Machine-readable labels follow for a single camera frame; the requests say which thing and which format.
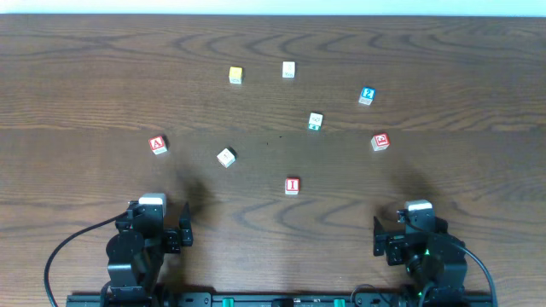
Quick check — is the red letter A block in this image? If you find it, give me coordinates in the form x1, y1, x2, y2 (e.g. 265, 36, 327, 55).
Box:
148, 136, 168, 155

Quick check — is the red letter I block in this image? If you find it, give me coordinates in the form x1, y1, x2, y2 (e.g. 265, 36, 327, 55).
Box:
285, 177, 300, 195

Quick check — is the white green-sided block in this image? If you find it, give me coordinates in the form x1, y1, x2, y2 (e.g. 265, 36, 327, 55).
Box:
308, 113, 323, 131

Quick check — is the blue number 2 block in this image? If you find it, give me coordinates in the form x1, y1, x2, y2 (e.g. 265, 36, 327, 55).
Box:
358, 87, 375, 106

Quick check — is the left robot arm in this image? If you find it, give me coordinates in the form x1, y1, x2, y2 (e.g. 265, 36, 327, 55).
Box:
100, 200, 194, 306

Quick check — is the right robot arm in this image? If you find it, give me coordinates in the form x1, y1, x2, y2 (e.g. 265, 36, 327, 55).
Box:
373, 202, 468, 306

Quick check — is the plain wooden block tilted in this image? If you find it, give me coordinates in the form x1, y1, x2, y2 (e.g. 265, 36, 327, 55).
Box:
217, 148, 236, 168

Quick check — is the red block right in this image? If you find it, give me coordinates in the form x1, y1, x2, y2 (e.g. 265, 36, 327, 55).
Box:
371, 133, 391, 151

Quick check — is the yellow wooden block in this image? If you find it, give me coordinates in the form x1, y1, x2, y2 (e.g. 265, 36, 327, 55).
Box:
229, 67, 243, 84

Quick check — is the white block top centre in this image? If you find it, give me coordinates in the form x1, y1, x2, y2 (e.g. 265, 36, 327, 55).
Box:
282, 61, 295, 78

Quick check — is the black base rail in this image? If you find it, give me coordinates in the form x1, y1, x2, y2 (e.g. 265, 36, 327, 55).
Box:
66, 291, 499, 307

